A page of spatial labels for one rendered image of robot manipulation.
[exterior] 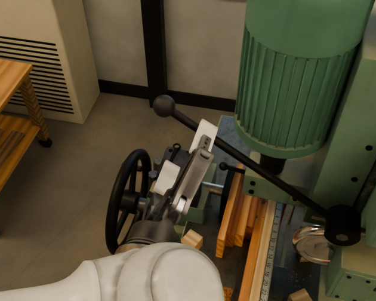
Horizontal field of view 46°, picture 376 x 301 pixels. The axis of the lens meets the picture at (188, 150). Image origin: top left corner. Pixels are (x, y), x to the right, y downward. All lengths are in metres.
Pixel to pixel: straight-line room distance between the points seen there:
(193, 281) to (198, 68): 2.12
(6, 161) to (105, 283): 1.89
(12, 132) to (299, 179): 1.70
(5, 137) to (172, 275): 2.06
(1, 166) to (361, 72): 1.83
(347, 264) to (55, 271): 1.47
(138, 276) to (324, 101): 0.45
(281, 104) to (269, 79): 0.05
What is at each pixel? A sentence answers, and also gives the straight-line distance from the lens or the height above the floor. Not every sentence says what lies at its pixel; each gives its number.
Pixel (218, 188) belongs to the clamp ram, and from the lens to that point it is 1.03.
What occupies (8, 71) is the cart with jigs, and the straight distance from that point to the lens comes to 2.17.
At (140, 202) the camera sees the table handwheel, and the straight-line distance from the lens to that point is 1.18.
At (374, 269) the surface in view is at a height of 1.08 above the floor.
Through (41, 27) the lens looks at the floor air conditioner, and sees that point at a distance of 2.23.
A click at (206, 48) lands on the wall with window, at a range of 2.36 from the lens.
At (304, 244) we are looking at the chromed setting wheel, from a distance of 0.91.
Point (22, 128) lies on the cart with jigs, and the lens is 2.39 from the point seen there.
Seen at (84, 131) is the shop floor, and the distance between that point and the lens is 2.54.
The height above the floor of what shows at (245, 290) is 0.94.
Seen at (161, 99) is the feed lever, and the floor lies 1.34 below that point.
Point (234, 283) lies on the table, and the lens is 0.99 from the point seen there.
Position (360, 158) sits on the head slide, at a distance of 0.80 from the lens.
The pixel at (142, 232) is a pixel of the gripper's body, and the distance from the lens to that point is 0.62.
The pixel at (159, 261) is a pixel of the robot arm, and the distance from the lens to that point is 0.37.
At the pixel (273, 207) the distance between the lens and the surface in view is 1.03.
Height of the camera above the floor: 1.79
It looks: 49 degrees down
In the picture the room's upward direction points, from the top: straight up
